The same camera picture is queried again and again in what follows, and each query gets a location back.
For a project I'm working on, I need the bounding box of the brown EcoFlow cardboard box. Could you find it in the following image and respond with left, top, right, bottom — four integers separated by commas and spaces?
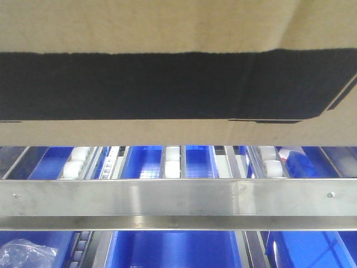
1, 1, 356, 146

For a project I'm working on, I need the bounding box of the white roller track middle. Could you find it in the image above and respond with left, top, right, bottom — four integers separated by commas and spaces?
163, 145, 184, 179

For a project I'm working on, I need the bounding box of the white roller track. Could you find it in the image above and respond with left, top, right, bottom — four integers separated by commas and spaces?
163, 145, 184, 179
58, 146, 98, 180
247, 146, 290, 179

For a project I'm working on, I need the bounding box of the white roller track right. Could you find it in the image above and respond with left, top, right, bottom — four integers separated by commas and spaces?
247, 146, 290, 179

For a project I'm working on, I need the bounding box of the white roller track left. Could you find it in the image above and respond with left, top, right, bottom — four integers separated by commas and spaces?
58, 146, 98, 180

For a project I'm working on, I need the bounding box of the blue bin lower middle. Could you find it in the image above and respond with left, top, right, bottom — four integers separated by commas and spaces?
104, 231, 242, 267

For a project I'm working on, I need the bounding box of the blue bin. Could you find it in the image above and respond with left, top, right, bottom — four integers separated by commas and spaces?
261, 231, 356, 267
104, 231, 242, 267
1, 231, 78, 268

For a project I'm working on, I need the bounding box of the roller track lower left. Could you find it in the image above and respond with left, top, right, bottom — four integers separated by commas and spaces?
69, 231, 93, 268

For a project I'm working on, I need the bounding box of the blue bin lower right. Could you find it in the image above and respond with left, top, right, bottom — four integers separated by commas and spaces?
261, 231, 356, 267

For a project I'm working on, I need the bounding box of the blue bin lower left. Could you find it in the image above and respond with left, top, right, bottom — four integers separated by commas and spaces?
1, 231, 78, 268

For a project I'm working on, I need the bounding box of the clear plastic bag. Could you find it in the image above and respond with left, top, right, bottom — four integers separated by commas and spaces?
1, 239, 58, 267

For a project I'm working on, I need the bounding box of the steel shelf front rail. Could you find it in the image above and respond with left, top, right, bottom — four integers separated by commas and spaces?
1, 179, 356, 231

